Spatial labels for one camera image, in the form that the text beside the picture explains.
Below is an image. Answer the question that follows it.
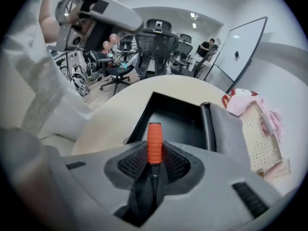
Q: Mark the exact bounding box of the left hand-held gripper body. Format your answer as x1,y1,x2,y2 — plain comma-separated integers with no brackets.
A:
47,0,116,53

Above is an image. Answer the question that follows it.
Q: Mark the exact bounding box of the red backpack with white face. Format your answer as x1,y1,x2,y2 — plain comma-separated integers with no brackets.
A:
221,87,260,105

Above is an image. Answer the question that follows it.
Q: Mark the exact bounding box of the person's grey shirt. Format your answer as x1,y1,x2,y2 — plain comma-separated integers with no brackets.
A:
0,20,93,156

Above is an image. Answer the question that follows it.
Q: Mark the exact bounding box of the orange handle screwdriver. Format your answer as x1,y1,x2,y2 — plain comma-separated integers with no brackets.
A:
147,122,165,204

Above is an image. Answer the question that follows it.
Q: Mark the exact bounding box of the grey backpack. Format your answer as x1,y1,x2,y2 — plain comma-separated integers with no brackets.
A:
69,65,90,96

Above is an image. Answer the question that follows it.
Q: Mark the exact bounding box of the black mesh office chair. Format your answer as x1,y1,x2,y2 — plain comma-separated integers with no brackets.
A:
133,18,180,81

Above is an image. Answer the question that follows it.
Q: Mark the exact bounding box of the person's left forearm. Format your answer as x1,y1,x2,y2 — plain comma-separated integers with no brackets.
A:
38,0,61,44

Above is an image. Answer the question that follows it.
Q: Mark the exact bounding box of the white perforated basket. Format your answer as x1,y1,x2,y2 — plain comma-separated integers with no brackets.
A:
240,101,291,176

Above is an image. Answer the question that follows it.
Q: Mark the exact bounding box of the black framed whiteboard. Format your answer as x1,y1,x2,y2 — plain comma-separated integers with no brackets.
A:
203,16,269,89

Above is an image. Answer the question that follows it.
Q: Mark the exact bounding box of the black cluttered office chair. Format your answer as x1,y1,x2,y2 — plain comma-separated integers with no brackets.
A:
97,49,136,96

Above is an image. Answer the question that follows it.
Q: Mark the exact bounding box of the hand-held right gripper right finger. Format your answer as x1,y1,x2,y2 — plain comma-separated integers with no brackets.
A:
141,140,284,231

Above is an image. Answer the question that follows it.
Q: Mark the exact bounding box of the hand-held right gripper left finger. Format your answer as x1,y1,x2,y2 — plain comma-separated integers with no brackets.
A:
63,140,153,231

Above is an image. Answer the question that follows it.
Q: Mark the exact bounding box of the person's left hand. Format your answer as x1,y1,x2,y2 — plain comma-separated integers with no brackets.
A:
102,33,120,51

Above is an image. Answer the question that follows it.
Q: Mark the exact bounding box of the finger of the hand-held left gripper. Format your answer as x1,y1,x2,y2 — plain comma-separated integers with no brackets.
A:
79,0,145,33

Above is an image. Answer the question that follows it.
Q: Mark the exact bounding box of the black box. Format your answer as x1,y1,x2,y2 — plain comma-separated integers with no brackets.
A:
125,91,251,175

